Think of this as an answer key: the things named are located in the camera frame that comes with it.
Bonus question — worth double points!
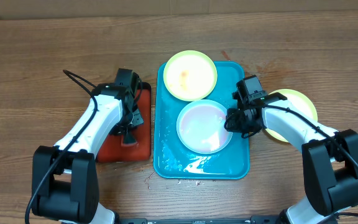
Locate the dark green sponge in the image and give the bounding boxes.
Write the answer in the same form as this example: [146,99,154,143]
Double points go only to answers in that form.
[121,131,137,147]

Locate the light blue plate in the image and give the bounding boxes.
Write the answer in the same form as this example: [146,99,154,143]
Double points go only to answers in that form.
[177,100,232,154]

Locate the yellow-green plate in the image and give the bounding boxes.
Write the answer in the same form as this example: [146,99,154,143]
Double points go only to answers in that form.
[163,50,218,101]
[264,88,319,143]

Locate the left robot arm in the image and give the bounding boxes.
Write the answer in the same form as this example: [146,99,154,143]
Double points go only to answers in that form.
[24,83,142,223]

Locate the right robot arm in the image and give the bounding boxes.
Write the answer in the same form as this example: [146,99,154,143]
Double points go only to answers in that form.
[224,96,358,223]

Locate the red and black tray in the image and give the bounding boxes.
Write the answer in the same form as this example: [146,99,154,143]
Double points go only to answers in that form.
[97,82,152,163]

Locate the teal plastic tray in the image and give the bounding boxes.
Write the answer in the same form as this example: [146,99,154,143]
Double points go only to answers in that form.
[153,63,250,179]

